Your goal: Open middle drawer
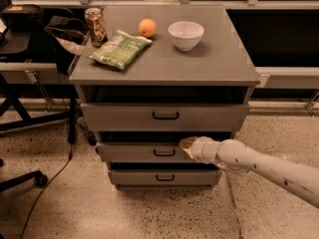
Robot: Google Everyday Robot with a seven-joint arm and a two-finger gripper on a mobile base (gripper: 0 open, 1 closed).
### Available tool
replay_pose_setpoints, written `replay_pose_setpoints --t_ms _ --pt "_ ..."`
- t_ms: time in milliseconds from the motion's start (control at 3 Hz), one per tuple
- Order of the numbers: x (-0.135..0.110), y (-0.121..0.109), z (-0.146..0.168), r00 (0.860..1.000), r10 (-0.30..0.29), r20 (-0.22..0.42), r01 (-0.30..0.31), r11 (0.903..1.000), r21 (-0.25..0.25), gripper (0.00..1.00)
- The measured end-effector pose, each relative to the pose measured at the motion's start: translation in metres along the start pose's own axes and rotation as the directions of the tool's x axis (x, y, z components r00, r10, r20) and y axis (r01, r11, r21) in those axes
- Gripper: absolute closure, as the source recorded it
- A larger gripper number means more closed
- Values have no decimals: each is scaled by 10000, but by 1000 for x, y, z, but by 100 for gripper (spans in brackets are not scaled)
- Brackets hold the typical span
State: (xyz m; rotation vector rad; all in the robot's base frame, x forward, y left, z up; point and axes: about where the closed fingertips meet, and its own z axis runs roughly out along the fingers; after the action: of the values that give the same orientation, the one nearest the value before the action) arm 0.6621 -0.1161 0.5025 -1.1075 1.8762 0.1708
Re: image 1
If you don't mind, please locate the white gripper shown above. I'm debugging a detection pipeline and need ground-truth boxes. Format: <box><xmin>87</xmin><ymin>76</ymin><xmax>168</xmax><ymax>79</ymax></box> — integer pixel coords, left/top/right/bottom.
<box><xmin>178</xmin><ymin>136</ymin><xmax>221</xmax><ymax>164</ymax></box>

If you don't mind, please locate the grey drawer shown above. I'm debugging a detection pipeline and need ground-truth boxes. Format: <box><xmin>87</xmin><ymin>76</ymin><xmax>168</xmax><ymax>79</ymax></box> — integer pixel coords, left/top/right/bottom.
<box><xmin>108</xmin><ymin>169</ymin><xmax>221</xmax><ymax>187</ymax></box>
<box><xmin>97</xmin><ymin>142</ymin><xmax>194</xmax><ymax>163</ymax></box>
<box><xmin>81</xmin><ymin>103</ymin><xmax>249</xmax><ymax>132</ymax></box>

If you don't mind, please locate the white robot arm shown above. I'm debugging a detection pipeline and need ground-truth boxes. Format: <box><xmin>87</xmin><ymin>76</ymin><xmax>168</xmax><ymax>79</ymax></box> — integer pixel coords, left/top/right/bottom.
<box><xmin>179</xmin><ymin>136</ymin><xmax>319</xmax><ymax>207</ymax></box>

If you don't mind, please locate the grey bottom drawer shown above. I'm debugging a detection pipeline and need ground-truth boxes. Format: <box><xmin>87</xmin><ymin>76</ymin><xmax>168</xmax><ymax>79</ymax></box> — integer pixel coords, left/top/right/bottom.
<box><xmin>108</xmin><ymin>169</ymin><xmax>221</xmax><ymax>187</ymax></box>

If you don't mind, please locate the grey drawer cabinet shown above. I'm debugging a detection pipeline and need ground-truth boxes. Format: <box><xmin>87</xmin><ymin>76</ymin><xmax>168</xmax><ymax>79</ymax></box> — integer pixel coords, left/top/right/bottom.
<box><xmin>68</xmin><ymin>4</ymin><xmax>261</xmax><ymax>190</ymax></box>

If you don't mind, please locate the grey top drawer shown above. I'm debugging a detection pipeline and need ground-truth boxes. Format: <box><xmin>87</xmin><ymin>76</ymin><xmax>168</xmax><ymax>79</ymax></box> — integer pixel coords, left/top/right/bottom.
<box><xmin>81</xmin><ymin>103</ymin><xmax>249</xmax><ymax>132</ymax></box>

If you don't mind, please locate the white ceramic bowl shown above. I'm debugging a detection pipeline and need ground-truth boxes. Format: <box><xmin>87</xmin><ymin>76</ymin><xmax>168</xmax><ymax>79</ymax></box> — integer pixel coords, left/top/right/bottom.
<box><xmin>167</xmin><ymin>21</ymin><xmax>204</xmax><ymax>51</ymax></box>

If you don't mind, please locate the green chip bag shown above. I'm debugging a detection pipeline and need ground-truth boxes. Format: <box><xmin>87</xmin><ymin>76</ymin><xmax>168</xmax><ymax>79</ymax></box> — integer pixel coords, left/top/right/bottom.
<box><xmin>88</xmin><ymin>30</ymin><xmax>152</xmax><ymax>71</ymax></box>

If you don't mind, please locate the orange fruit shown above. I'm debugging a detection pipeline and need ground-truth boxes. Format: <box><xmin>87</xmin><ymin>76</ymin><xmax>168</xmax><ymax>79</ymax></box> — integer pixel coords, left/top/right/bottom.
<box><xmin>139</xmin><ymin>18</ymin><xmax>157</xmax><ymax>38</ymax></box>

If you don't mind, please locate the black office chair base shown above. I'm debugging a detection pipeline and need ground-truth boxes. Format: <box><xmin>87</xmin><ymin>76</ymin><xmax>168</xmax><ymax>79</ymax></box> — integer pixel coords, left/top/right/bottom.
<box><xmin>0</xmin><ymin>158</ymin><xmax>49</xmax><ymax>192</ymax></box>

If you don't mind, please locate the patterned drink can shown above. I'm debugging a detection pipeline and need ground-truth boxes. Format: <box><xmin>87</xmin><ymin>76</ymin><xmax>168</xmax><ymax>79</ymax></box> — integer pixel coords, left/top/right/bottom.
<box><xmin>85</xmin><ymin>8</ymin><xmax>108</xmax><ymax>47</ymax></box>

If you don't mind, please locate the dark jacket on chair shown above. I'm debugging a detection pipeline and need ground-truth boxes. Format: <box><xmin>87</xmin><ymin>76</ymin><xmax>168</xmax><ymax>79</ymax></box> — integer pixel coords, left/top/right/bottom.
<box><xmin>45</xmin><ymin>15</ymin><xmax>88</xmax><ymax>75</ymax></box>

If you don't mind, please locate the black bag on desk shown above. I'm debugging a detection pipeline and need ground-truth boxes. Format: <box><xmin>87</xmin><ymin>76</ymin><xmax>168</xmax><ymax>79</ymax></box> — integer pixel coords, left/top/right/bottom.
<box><xmin>0</xmin><ymin>4</ymin><xmax>43</xmax><ymax>31</ymax></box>

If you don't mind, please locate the black floor cable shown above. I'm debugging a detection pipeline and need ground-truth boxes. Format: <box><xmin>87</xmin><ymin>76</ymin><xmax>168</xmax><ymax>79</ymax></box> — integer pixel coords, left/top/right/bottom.
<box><xmin>18</xmin><ymin>142</ymin><xmax>75</xmax><ymax>239</ymax></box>

